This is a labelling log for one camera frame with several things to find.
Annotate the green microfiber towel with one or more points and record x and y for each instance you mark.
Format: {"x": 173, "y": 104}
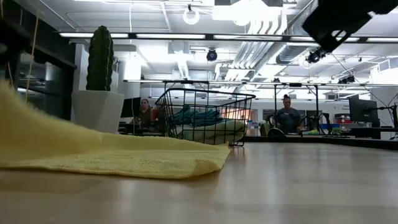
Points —
{"x": 217, "y": 132}

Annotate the yellow microfiber towel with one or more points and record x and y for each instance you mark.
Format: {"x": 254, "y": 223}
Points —
{"x": 93, "y": 149}

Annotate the black ceiling spotlight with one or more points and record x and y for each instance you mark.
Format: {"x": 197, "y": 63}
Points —
{"x": 314, "y": 57}

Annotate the black computer monitor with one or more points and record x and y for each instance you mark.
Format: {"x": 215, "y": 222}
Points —
{"x": 362, "y": 109}
{"x": 130, "y": 107}

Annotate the person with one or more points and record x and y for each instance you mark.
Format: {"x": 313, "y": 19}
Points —
{"x": 145, "y": 113}
{"x": 287, "y": 116}

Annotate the green cactus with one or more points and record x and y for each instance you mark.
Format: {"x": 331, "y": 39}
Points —
{"x": 100, "y": 59}

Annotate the white plant pot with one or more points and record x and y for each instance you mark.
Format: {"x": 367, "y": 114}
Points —
{"x": 96, "y": 109}

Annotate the black ceiling camera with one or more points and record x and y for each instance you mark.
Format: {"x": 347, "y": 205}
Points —
{"x": 211, "y": 55}

